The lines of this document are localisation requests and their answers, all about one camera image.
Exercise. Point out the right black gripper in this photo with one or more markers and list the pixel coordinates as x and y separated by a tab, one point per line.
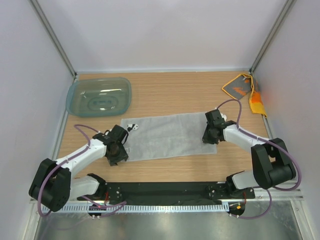
206	139

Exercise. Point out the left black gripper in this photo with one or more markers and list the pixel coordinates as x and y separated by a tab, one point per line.
122	155

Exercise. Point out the grey panda towel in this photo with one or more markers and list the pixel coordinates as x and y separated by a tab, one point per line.
168	136

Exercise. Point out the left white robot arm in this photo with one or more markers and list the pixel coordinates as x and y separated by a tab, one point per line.
55	181

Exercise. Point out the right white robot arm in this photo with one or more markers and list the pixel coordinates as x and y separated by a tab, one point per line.
271	164

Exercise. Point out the teal plastic container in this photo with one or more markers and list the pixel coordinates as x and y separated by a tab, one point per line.
100	97

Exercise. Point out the grey orange towel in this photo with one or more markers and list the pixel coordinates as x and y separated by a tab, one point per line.
242	85

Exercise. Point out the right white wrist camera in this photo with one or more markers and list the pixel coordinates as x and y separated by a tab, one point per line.
224	116

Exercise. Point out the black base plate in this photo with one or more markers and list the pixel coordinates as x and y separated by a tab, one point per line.
211	189

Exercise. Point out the white slotted cable duct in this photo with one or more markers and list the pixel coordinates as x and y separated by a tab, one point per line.
86	207

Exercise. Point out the aluminium rail frame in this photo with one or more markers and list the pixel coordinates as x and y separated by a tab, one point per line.
177	55

